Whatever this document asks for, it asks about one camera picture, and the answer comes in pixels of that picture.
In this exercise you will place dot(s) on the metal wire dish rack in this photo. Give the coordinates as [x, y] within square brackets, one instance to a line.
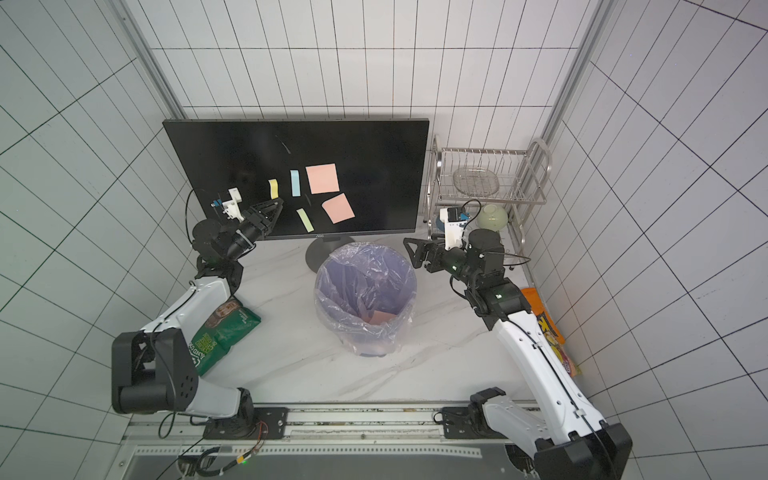
[513, 179]

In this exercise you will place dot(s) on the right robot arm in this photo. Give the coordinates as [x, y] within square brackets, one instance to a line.
[569, 438]

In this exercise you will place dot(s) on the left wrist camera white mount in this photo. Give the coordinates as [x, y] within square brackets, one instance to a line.
[230, 208]

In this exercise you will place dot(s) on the black computer monitor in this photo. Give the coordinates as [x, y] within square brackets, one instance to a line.
[379, 164]

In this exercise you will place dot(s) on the yellow narrow sticky note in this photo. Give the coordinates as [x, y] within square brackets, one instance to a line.
[274, 188]

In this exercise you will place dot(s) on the green snack bag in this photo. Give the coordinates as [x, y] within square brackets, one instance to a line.
[230, 323]

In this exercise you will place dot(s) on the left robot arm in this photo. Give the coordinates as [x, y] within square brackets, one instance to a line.
[157, 367]

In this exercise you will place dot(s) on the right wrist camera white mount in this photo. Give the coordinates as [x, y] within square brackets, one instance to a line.
[454, 221]

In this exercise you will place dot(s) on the metal base rail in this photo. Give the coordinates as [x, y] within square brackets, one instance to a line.
[323, 441]

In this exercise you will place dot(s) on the green ceramic bowl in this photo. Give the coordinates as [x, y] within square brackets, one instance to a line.
[492, 217]

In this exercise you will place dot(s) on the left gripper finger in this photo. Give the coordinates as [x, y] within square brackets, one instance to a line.
[255, 212]
[271, 213]

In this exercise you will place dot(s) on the round grey monitor stand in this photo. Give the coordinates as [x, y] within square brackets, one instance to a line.
[321, 248]

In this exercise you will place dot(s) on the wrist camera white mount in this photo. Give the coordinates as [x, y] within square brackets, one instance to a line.
[230, 208]
[454, 221]

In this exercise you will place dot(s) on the blue narrow sticky note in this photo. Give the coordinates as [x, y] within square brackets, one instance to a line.
[295, 183]

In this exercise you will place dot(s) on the green narrow sticky note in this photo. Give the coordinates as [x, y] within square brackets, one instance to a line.
[306, 222]

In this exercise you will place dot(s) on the orange snack bag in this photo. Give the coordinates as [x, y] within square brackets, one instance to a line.
[551, 332]

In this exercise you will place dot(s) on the purple bin with plastic bag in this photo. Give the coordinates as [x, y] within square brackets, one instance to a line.
[357, 279]

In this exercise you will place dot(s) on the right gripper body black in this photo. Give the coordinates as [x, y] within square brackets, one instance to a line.
[432, 255]

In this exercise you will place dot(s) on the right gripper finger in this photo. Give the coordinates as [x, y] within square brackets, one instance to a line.
[418, 254]
[435, 242]

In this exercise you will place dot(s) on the pink sticky note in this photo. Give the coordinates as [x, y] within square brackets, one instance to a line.
[323, 178]
[338, 209]
[377, 318]

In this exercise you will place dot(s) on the clear glass plate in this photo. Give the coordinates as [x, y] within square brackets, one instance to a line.
[475, 182]

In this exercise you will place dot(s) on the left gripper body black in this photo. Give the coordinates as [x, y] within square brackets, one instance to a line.
[248, 232]

